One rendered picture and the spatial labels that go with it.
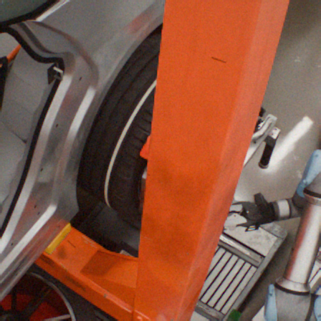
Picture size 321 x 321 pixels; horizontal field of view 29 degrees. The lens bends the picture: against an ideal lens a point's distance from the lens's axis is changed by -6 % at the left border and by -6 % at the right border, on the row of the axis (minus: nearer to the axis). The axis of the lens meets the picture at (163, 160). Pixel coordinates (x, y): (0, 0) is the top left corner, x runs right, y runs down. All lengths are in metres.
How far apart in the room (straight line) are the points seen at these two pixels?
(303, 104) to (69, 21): 2.34
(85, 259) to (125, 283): 0.26
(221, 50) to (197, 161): 0.31
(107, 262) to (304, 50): 2.31
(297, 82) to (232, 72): 2.80
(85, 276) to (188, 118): 1.14
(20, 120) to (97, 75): 0.36
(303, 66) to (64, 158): 2.28
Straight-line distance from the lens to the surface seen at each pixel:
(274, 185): 3.33
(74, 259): 2.25
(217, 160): 1.22
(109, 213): 2.87
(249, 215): 2.21
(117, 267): 2.13
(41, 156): 1.85
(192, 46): 1.05
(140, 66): 2.10
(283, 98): 3.71
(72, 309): 2.36
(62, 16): 1.55
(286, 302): 1.86
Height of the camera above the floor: 2.70
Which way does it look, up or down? 55 degrees down
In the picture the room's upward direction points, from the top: 8 degrees clockwise
